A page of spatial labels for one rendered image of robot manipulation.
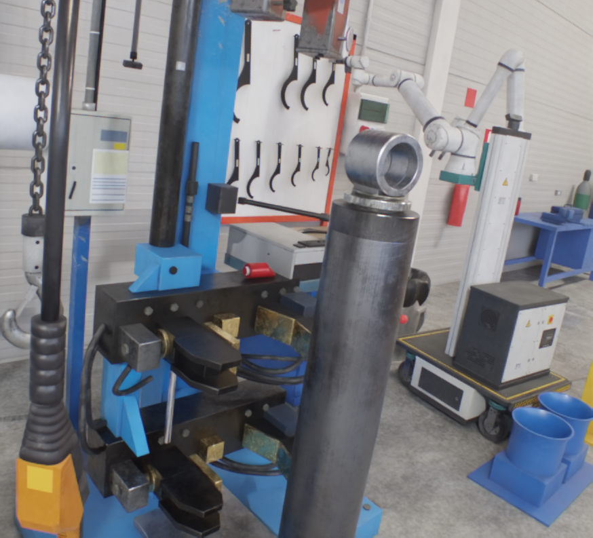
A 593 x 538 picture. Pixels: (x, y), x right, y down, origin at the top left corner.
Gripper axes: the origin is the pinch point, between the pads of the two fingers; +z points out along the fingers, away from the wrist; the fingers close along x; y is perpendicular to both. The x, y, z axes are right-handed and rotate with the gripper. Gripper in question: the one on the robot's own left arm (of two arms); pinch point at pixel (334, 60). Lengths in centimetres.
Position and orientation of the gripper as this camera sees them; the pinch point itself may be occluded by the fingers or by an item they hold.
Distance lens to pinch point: 443.6
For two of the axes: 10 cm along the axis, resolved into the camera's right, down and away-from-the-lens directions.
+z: -6.6, -2.4, 7.2
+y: 0.4, -9.6, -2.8
